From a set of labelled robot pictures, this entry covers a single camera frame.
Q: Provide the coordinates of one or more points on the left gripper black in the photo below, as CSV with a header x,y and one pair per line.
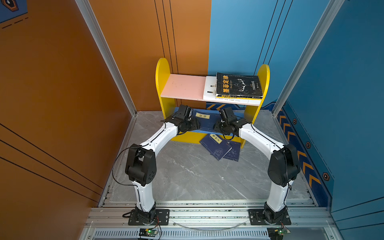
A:
x,y
196,124

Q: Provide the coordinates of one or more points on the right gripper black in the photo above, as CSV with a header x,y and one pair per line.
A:
x,y
216,126

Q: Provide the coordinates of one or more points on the navy book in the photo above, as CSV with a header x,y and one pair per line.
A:
x,y
216,146
207,121

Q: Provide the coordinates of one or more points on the black book yellow title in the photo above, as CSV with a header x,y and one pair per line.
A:
x,y
235,85

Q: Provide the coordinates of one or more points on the white book brown pattern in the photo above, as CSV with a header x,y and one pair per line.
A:
x,y
209,95

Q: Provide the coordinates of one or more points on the yellow cartoon cover book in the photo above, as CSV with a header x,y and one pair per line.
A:
x,y
234,97

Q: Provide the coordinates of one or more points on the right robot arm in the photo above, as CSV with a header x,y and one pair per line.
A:
x,y
283,165

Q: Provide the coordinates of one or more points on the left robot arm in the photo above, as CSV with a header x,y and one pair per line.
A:
x,y
141,166

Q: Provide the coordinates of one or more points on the yellow pink blue bookshelf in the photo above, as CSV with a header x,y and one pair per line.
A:
x,y
171,87

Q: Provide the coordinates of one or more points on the navy book rearmost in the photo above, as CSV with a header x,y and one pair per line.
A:
x,y
234,153

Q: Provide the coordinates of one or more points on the right circuit board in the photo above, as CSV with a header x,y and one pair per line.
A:
x,y
278,234

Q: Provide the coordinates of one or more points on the left green circuit board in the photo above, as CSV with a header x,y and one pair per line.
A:
x,y
148,234

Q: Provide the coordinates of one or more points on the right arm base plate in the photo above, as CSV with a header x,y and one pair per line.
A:
x,y
259,218

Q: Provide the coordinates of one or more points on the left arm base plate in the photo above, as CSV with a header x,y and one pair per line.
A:
x,y
152,218

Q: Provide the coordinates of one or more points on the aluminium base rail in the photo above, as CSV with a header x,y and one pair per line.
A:
x,y
214,215

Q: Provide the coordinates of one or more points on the aluminium frame post right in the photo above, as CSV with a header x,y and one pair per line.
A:
x,y
318,34

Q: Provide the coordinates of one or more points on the aluminium frame post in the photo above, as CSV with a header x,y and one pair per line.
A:
x,y
101,42
318,34

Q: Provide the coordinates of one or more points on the aluminium frame post left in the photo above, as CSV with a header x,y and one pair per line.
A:
x,y
101,42

